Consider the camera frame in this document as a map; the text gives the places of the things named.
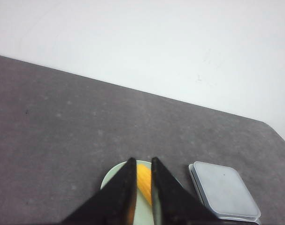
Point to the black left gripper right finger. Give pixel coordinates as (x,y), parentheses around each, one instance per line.
(171,203)

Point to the green round plate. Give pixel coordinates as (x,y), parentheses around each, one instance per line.
(143,211)

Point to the yellow toy corn cob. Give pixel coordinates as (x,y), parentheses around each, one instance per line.
(144,182)

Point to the silver digital kitchen scale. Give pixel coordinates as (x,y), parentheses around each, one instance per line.
(222,190)

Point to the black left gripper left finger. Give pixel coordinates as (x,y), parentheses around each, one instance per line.
(114,203)

